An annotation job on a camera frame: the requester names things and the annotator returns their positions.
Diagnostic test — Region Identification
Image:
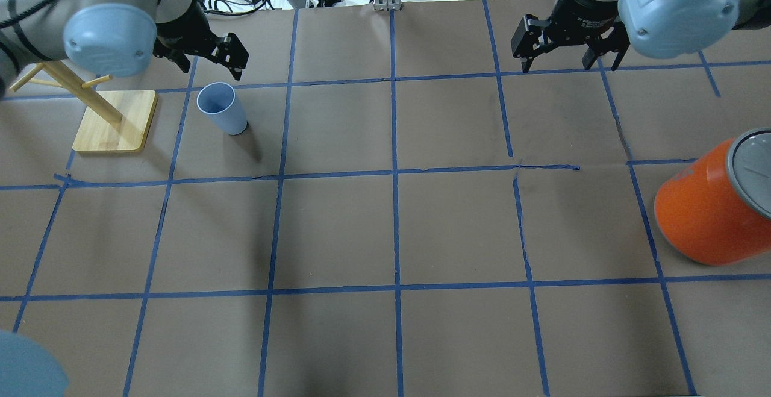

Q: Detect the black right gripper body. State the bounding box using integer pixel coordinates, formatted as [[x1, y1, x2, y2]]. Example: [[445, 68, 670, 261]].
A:
[[510, 0, 630, 64]]

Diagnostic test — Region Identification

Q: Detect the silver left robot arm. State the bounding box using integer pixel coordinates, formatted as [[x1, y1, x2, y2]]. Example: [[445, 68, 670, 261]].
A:
[[1, 0, 249, 95]]

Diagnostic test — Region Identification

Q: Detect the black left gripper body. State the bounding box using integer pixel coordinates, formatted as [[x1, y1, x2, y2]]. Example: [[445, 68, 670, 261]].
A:
[[152, 1, 249, 72]]

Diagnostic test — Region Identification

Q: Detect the light blue plastic cup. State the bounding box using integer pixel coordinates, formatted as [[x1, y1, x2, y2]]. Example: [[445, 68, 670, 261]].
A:
[[196, 82, 248, 136]]

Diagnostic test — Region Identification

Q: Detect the wooden cup rack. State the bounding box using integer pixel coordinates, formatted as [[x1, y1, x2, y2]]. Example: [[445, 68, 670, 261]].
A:
[[9, 60, 158, 154]]

